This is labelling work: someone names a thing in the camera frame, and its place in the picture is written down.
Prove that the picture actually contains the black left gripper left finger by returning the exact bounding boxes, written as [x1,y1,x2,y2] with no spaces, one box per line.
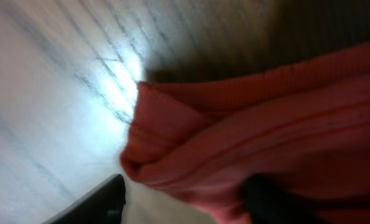
[44,174,126,224]

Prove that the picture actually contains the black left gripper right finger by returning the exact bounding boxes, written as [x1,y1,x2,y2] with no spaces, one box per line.
[242,175,329,224]

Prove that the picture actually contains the red orange t-shirt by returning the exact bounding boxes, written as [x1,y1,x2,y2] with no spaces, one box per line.
[120,43,370,223]

